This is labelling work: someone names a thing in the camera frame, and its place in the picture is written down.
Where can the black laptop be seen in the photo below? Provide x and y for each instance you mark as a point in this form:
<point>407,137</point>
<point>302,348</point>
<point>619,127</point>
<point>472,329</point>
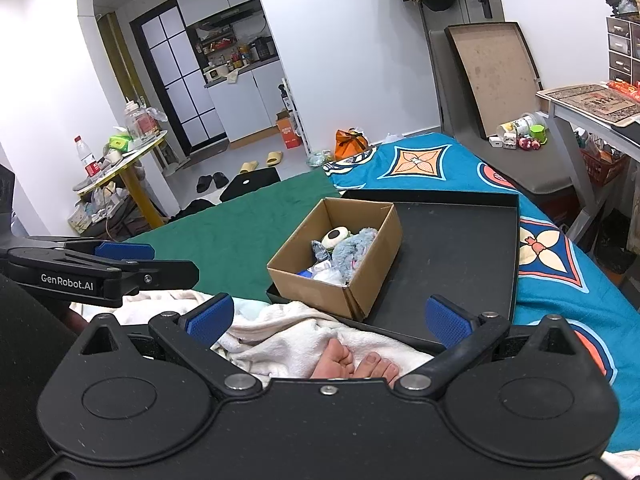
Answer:
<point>250,182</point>

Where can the grey denim plush piece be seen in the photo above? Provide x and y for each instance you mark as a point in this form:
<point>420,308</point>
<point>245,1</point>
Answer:
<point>320,252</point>

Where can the white plastic tub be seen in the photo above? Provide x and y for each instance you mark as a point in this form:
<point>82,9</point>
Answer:
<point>520,126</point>

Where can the grey desk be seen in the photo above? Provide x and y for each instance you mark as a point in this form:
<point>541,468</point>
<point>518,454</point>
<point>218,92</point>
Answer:
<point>598,119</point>

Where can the orange bag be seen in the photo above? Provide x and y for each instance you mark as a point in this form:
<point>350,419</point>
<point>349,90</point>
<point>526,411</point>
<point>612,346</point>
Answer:
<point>349,143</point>

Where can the white kitchen cabinet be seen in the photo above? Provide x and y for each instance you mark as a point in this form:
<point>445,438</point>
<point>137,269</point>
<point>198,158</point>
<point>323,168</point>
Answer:
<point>251,103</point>

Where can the brown cardboard box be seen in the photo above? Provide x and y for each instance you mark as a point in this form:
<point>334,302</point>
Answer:
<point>356,300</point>

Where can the green lidded jar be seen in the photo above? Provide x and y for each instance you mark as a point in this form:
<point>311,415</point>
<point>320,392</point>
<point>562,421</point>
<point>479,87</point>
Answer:
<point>539,133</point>

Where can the black slipper pair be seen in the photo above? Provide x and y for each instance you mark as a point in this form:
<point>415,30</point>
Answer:
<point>205,182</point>

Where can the black shallow tray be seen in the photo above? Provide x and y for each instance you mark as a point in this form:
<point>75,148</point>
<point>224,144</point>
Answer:
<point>460,245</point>

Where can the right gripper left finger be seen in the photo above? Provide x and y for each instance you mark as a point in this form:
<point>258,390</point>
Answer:
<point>187,340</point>

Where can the person bare foot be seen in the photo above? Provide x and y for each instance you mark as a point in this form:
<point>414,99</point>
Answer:
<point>338,362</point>

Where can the grey fluffy plush toy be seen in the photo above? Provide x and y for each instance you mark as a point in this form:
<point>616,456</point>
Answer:
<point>349,254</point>

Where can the grey bench mat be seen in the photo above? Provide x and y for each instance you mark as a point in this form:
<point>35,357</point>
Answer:
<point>538,173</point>

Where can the leaning brown framed board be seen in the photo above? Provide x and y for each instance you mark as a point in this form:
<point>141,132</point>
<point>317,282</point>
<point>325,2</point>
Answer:
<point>499,73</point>

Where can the water bottle red label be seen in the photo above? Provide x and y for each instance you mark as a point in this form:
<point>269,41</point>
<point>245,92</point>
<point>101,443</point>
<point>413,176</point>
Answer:
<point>88,160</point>

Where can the yellow side table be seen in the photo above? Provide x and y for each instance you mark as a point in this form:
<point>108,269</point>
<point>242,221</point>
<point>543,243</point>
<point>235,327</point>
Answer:
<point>125,170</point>

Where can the orange cardboard box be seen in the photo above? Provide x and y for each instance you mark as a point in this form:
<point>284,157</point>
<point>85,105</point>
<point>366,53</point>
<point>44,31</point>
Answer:
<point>285,126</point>

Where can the grey drawer organizer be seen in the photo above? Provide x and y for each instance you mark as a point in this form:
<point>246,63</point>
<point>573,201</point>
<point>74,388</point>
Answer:
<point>623,50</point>

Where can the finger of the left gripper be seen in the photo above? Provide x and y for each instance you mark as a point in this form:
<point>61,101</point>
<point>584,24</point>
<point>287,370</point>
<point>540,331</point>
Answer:
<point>99,248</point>
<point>65,275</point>

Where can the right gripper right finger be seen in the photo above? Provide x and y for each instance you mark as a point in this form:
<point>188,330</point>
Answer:
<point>469,340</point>

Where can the blue patterned blanket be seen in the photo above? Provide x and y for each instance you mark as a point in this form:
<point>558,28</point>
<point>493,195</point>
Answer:
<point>554,275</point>

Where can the white towel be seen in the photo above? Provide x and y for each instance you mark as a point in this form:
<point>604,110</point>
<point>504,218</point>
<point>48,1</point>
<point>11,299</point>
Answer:
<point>267,340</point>

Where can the white fluffy bag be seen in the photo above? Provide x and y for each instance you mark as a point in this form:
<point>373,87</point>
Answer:
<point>330,276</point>

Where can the red basket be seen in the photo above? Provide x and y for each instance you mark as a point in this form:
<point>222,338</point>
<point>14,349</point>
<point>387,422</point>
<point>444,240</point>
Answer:
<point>600,171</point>

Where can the green cloth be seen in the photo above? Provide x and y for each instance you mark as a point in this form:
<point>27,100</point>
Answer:
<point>232,242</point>

